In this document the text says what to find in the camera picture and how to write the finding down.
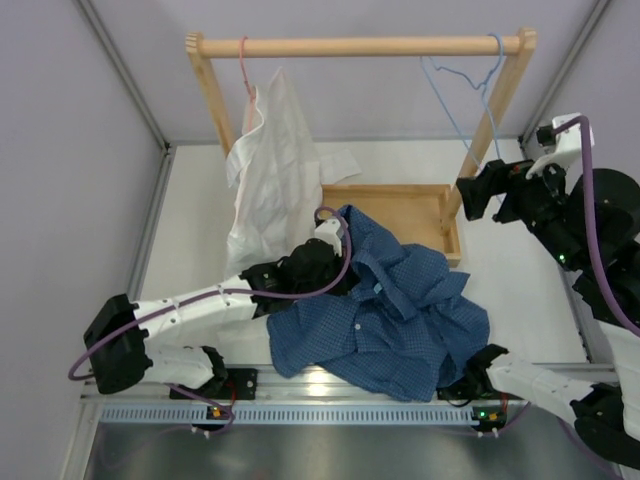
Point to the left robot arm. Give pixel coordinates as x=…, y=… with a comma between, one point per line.
x=178, y=340

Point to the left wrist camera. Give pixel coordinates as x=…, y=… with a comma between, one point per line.
x=331, y=232

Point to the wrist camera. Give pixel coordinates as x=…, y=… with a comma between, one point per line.
x=331, y=232
x=563, y=141

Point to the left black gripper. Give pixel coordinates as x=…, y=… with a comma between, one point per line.
x=349, y=282

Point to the slotted cable duct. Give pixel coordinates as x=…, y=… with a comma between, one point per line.
x=249, y=414

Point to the blue checkered shirt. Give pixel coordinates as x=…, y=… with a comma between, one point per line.
x=404, y=330

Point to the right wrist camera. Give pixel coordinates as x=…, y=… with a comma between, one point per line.
x=563, y=141

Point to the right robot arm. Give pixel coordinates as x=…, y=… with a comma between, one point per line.
x=605, y=417

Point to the white shirt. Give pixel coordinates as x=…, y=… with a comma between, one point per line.
x=275, y=169

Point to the pink wire hanger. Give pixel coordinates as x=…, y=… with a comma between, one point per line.
x=246, y=75

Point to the wooden clothes rack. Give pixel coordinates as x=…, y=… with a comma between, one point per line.
x=423, y=214

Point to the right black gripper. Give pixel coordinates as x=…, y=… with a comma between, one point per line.
x=476, y=192

